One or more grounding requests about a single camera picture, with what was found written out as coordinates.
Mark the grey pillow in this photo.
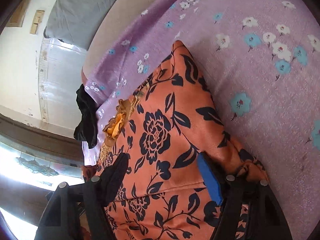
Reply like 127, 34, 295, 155
43, 0, 116, 50

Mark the wooden window frame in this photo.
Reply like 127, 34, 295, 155
1, 115, 84, 163

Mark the black crumpled garment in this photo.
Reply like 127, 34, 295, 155
73, 84, 98, 149

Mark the purple floral bedsheet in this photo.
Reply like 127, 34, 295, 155
84, 0, 319, 239

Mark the pink mattress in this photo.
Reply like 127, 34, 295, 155
81, 0, 190, 86

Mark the orange black floral garment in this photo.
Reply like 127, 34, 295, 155
81, 39, 270, 240

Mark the wall switch plate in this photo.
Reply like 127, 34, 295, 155
30, 10, 45, 35

